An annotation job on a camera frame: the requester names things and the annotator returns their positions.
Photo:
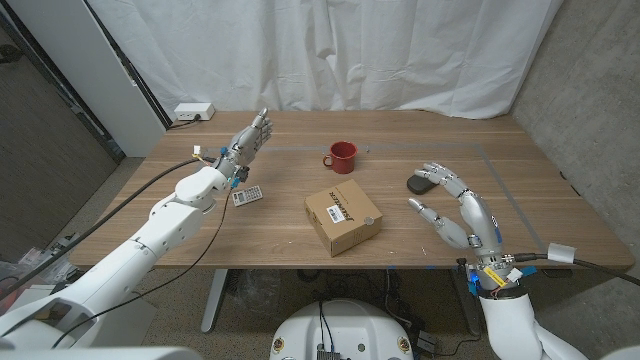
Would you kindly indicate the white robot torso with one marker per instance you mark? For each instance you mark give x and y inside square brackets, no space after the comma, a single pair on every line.
[342,330]

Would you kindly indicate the red enamel mug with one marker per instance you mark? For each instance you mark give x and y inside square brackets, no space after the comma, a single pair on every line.
[344,160]

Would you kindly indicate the white cabinet panel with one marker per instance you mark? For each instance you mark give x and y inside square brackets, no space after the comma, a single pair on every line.
[90,75]

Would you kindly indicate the small grey calculator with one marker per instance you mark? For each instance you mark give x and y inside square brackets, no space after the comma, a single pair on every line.
[247,196]

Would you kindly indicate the white floor plate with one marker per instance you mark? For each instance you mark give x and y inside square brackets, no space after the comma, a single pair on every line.
[130,320]

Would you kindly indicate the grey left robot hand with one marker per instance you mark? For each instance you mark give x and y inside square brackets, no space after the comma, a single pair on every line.
[245,145]

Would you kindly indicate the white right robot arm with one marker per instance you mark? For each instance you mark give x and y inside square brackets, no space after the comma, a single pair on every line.
[505,320]

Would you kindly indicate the grey power brick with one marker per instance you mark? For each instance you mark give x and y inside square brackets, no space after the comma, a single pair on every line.
[427,341]

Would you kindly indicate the floor clutter pile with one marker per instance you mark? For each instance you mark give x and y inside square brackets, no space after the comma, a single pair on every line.
[40,257]

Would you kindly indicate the brown cardboard packing box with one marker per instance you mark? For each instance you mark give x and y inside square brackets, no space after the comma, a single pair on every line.
[350,200]

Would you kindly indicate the white fabric curtain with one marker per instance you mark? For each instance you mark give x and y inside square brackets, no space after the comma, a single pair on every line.
[325,55]

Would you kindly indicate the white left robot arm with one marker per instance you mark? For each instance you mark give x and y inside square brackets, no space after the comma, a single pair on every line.
[170,225]

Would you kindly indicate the grey table leg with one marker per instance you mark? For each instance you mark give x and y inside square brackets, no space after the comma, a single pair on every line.
[465,305]
[214,300]

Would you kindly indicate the dark oval glasses case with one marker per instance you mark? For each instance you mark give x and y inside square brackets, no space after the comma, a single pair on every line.
[419,186]

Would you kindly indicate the white power strip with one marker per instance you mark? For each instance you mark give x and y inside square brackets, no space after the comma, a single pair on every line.
[192,111]

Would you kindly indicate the small silver coin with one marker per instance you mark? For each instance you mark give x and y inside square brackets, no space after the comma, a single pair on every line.
[369,220]

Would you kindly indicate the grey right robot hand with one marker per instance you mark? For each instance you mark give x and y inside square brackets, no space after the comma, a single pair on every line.
[477,220]

